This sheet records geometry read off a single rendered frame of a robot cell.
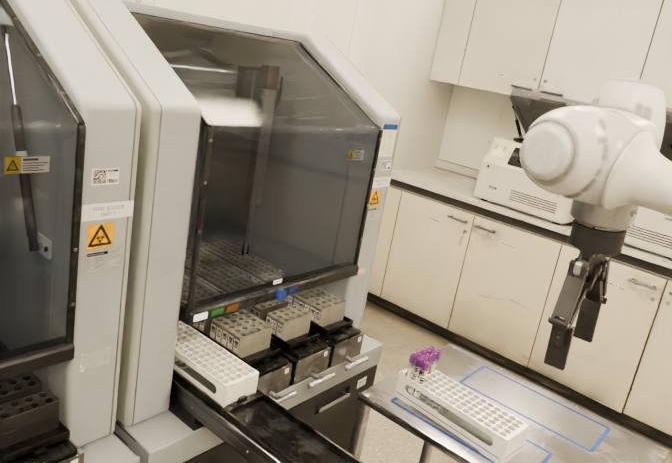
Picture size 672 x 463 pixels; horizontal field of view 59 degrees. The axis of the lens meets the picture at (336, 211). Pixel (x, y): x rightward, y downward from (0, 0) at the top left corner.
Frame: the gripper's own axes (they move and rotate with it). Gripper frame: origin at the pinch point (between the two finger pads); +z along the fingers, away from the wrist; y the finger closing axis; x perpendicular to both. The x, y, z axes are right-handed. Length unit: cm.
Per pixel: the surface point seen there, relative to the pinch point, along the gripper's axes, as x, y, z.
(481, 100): 157, 285, -18
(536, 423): 12, 39, 39
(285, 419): 52, -7, 38
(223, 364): 69, -10, 31
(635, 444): -7, 52, 41
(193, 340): 81, -9, 30
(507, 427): 13.4, 21.4, 32.6
